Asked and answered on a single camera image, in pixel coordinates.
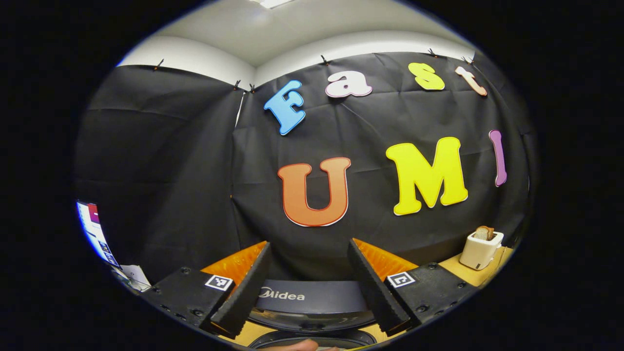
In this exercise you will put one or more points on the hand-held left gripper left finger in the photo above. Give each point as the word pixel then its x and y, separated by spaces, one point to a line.
pixel 243 297

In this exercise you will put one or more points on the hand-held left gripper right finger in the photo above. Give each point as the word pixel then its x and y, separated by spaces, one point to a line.
pixel 373 287

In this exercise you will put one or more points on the grey rice cooker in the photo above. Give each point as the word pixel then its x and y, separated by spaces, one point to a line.
pixel 317 302

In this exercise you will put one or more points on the white side table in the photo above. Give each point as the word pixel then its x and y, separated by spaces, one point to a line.
pixel 135 277

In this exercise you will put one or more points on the white toaster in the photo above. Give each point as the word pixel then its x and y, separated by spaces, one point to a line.
pixel 480 253

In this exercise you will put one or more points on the brown bread slice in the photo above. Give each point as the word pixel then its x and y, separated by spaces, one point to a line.
pixel 484 233

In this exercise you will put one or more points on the black backdrop cloth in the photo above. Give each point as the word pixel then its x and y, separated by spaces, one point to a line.
pixel 185 161

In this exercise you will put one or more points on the computer monitor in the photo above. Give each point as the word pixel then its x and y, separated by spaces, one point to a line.
pixel 95 229

